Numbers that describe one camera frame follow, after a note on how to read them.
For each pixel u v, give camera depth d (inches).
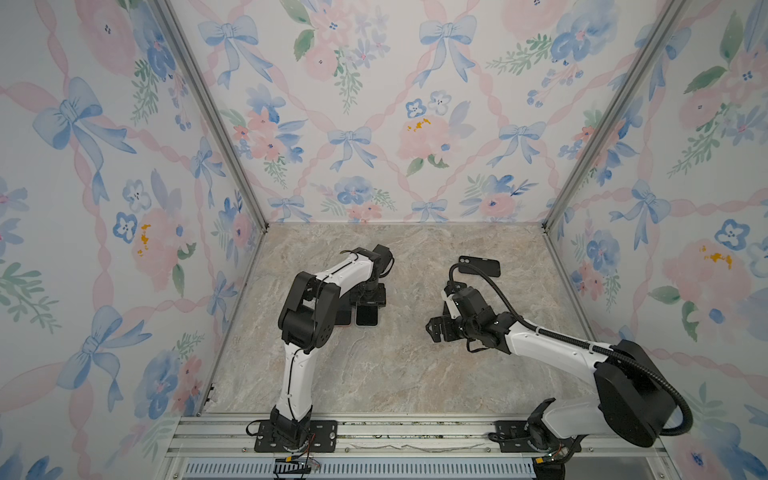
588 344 18.8
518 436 28.9
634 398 16.7
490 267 43.0
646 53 29.5
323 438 29.0
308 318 22.1
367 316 37.3
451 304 28.2
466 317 27.2
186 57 29.5
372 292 33.1
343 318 37.6
